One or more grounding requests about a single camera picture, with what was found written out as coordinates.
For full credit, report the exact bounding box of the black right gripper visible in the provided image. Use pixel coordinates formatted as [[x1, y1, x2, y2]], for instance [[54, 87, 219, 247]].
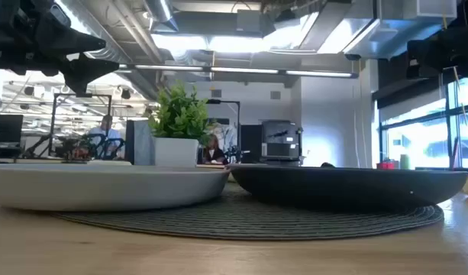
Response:
[[407, 21, 468, 79]]

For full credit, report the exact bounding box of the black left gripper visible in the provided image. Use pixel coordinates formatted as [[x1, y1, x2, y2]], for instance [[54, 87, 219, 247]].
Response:
[[0, 0, 121, 95]]

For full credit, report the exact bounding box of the person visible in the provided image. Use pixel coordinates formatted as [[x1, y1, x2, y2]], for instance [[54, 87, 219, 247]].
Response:
[[87, 114, 124, 160], [202, 134, 229, 165]]

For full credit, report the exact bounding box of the black computer monitor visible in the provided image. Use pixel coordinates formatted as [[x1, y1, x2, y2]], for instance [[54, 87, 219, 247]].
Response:
[[0, 113, 24, 145]]

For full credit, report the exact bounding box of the grey partition panel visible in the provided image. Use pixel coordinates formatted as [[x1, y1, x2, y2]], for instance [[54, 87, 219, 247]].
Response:
[[125, 119, 155, 166]]

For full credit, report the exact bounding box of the green artificial plant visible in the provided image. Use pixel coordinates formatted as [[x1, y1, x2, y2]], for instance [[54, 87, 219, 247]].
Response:
[[147, 80, 215, 146]]

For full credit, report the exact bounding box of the grey round plate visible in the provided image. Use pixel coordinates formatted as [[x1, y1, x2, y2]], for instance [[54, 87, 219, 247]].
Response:
[[0, 163, 231, 212]]

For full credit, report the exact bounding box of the white square plant pot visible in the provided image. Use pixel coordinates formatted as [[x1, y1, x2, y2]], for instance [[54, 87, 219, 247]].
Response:
[[152, 137, 200, 168]]

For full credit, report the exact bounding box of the black round plate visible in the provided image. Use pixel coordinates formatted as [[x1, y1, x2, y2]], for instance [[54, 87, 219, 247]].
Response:
[[226, 163, 468, 209]]

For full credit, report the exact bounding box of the long ceiling light strip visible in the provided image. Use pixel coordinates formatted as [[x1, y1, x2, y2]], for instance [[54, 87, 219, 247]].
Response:
[[118, 63, 360, 79]]

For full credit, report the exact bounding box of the black boxy machine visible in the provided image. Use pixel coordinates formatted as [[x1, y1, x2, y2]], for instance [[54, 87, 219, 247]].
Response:
[[260, 119, 304, 166]]

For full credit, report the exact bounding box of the black overhead lamp stand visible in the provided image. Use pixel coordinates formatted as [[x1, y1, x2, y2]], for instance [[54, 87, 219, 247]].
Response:
[[206, 99, 241, 154]]

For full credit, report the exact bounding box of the black cabinet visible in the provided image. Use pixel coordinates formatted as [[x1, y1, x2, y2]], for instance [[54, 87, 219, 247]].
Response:
[[240, 124, 263, 165]]

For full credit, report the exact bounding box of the dark woven round placemat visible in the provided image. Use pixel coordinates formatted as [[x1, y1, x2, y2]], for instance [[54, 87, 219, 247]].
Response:
[[53, 182, 445, 241]]

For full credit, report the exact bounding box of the black metal stand frame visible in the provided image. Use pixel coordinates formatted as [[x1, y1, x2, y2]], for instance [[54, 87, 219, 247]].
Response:
[[48, 92, 113, 157]]

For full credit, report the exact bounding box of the silver ventilation duct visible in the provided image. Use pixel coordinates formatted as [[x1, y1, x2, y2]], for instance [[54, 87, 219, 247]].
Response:
[[144, 0, 179, 34]]

